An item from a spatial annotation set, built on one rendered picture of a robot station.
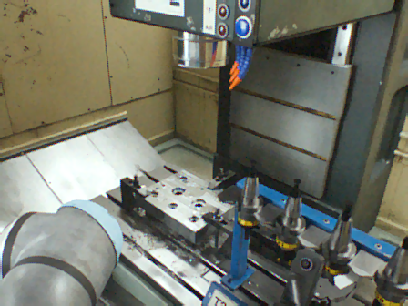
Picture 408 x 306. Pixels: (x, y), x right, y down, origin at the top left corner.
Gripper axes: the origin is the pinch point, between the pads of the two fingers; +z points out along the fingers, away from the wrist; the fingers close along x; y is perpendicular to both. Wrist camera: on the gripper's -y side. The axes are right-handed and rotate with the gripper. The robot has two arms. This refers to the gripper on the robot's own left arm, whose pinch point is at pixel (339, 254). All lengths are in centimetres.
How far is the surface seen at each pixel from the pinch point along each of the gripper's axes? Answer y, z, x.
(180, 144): 61, 90, -144
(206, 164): 64, 85, -117
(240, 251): 17.6, 2.0, -26.2
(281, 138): 12, 57, -49
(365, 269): -2.2, -2.5, 6.1
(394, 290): -2.2, -4.0, 11.9
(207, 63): -28, 11, -46
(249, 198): -5.3, -2.6, -21.1
